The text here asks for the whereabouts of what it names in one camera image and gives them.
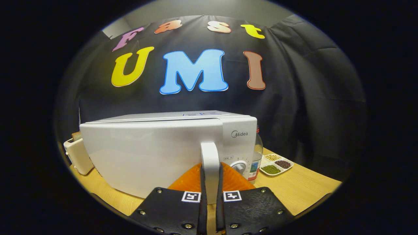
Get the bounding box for white microwave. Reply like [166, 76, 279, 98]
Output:
[79, 110, 258, 204]

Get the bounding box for white divided dish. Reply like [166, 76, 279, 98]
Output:
[260, 153, 294, 177]

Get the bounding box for white toaster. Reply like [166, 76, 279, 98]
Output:
[64, 132, 95, 176]

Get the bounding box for black backdrop cloth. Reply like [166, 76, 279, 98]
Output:
[54, 15, 368, 181]

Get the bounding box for clear plastic bottle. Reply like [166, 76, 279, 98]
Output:
[247, 126, 264, 181]

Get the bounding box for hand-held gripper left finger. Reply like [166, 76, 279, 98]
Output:
[129, 162, 208, 235]

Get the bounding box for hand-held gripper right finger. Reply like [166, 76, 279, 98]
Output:
[216, 162, 294, 235]

